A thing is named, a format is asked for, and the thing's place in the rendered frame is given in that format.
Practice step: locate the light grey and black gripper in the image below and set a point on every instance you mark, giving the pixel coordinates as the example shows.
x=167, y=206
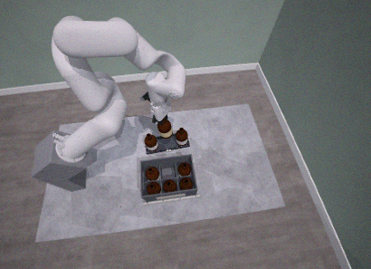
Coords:
x=158, y=113

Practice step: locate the brown glass bottle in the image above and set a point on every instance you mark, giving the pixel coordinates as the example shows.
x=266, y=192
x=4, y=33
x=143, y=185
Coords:
x=153, y=174
x=186, y=183
x=151, y=142
x=184, y=169
x=156, y=188
x=170, y=186
x=165, y=130
x=181, y=137

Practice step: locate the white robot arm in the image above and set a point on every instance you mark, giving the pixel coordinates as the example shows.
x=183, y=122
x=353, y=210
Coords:
x=113, y=38

